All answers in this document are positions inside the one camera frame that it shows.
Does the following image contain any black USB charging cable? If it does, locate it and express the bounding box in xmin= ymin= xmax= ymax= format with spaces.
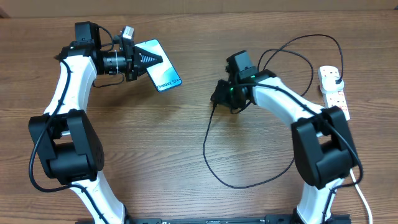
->
xmin=202 ymin=34 xmax=345 ymax=190

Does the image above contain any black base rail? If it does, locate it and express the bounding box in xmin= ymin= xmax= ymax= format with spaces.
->
xmin=74 ymin=213 xmax=352 ymax=224

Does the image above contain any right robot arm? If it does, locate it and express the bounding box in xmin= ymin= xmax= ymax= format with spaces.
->
xmin=211 ymin=50 xmax=362 ymax=223

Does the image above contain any white power strip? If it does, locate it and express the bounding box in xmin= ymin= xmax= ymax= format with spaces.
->
xmin=318 ymin=65 xmax=350 ymax=121

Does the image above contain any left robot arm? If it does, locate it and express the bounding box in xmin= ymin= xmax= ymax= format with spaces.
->
xmin=28 ymin=21 xmax=163 ymax=223

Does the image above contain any Samsung Galaxy smartphone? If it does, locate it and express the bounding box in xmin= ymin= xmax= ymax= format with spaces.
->
xmin=136 ymin=39 xmax=182 ymax=92

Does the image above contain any white charger plug adapter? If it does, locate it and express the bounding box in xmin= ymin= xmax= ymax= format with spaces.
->
xmin=320 ymin=77 xmax=345 ymax=94

